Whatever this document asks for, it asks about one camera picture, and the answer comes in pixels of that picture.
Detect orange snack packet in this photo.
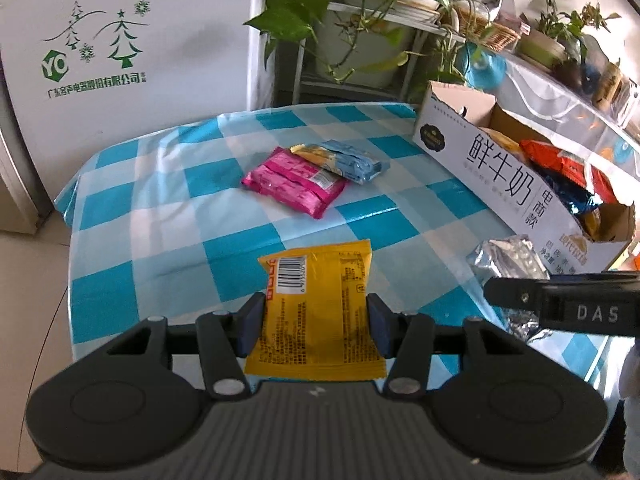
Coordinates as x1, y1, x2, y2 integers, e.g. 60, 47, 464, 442
519, 139, 619, 206

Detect cardboard box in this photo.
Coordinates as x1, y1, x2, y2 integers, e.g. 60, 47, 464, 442
413, 80, 637, 277

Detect blue round plastic object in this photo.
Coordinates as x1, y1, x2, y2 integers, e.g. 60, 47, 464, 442
464, 42, 507, 89

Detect dark blue snack packet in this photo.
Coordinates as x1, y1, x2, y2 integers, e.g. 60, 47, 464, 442
542, 170, 607, 217

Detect wicker basket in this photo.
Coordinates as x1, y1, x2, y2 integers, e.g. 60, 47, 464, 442
451, 4, 522, 54

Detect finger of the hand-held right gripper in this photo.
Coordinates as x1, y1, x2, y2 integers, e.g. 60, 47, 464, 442
482, 276, 549, 312

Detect white covered side table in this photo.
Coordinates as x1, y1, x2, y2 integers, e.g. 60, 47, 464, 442
492, 52, 640, 182

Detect green bowl potted plant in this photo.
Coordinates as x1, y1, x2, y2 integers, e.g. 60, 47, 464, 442
515, 2, 622, 70

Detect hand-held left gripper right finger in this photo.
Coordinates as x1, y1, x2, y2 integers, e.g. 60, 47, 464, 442
365, 292, 531, 396

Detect small yellow snack packet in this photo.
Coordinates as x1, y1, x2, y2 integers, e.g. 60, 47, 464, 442
244, 240, 387, 382

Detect silver foil snack packet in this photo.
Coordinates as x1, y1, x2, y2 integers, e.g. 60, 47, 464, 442
466, 236, 552, 344

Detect green pothos plant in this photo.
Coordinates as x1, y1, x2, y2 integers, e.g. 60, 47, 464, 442
244, 0, 463, 87

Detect blue white checked tablecloth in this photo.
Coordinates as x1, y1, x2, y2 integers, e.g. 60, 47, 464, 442
52, 102, 626, 407

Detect metal plant rack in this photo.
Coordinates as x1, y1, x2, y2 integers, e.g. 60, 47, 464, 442
292, 0, 472, 109

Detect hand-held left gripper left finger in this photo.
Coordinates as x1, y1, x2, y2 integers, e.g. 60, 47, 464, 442
102, 291, 267, 402

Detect light blue snack packet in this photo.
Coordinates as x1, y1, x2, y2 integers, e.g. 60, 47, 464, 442
291, 141, 384, 187

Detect white refrigerator with tree print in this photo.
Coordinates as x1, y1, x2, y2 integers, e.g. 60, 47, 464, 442
0, 0, 279, 187

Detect magenta snack packet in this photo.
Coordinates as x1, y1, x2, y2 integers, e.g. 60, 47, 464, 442
241, 161, 349, 220
269, 147, 327, 182

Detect large yellow snack packet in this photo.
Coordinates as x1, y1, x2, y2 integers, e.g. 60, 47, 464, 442
482, 127, 524, 155

